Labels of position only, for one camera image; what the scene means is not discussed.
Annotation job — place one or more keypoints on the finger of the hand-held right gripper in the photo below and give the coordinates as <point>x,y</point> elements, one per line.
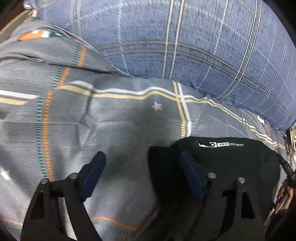
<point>288,170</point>

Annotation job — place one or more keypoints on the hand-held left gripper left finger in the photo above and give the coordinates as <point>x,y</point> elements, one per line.
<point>93,171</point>

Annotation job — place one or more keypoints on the black pants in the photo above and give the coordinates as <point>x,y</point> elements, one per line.
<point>242,160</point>

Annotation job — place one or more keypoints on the blue plaid pillow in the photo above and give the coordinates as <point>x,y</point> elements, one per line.
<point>185,41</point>

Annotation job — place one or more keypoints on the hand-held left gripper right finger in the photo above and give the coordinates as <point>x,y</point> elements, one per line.
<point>193,172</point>

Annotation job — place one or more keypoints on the brown headboard cushion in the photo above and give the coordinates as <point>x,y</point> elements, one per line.
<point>13,10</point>

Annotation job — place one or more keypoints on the grey striped star bed sheet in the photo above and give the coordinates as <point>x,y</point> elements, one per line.
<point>115,115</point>

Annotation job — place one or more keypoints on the person's right hand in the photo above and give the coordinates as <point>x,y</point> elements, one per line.
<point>284,194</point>

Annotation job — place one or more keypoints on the metallic clutter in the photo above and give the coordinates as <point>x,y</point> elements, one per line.
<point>291,136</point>

